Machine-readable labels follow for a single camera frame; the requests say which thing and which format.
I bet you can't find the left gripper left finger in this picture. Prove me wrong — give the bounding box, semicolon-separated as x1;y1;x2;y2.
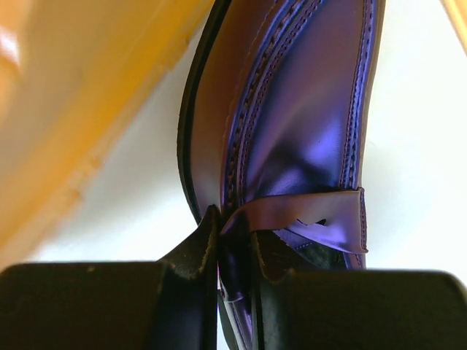
1;206;219;349

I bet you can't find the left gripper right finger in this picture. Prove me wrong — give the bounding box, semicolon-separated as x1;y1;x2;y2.
251;231;466;349

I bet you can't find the purple loafer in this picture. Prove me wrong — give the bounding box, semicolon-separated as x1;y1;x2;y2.
177;1;385;349

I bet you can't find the yellow shoe cabinet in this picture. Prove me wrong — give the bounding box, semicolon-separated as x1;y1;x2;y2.
1;1;212;265

